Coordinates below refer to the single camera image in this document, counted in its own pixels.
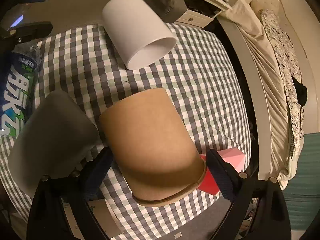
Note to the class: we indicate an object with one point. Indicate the floral patterned blanket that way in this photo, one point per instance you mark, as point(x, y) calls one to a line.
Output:
point(289, 70)

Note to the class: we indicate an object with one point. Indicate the white drawer cabinet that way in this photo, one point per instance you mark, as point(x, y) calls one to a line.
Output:
point(200, 13)

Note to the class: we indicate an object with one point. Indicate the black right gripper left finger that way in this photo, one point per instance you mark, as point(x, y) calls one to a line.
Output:
point(47, 218)

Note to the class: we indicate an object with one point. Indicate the pink red box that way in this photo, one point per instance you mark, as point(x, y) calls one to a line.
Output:
point(222, 172)

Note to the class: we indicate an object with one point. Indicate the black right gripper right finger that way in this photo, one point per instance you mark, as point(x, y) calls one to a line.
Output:
point(271, 217)

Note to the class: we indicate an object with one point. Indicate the teal fabric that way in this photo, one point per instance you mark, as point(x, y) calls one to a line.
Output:
point(302, 192)

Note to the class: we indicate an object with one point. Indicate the brown paper cup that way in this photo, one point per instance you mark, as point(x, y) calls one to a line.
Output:
point(152, 148)

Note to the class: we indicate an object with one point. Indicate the grey paper cup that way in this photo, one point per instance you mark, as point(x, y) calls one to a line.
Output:
point(57, 136)

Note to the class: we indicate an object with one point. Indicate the white paper cup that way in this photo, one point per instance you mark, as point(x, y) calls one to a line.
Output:
point(137, 32)

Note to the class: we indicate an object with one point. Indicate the plastic water bottle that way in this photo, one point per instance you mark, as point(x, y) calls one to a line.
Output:
point(17, 83)

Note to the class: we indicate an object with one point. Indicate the beige bed sheet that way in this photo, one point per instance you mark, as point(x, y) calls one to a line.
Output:
point(247, 17)

